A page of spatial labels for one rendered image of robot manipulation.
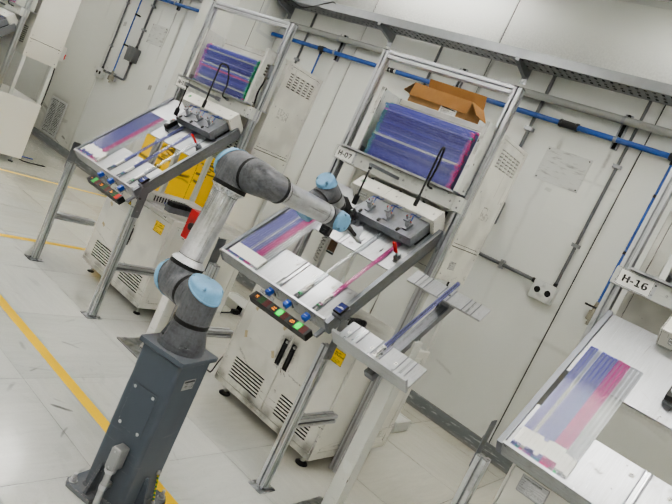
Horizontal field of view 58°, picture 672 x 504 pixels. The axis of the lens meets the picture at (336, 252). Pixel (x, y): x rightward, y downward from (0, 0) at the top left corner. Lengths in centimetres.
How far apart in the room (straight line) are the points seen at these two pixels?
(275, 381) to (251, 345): 23
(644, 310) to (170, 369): 172
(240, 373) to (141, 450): 109
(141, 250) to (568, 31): 306
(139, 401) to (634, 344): 166
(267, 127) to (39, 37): 325
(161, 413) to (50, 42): 499
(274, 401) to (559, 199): 224
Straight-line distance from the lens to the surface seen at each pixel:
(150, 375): 199
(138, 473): 211
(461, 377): 419
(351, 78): 517
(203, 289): 189
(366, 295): 243
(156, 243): 363
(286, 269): 259
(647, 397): 223
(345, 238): 270
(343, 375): 266
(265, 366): 293
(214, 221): 198
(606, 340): 235
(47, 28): 651
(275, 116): 374
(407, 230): 262
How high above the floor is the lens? 127
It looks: 7 degrees down
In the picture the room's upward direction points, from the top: 25 degrees clockwise
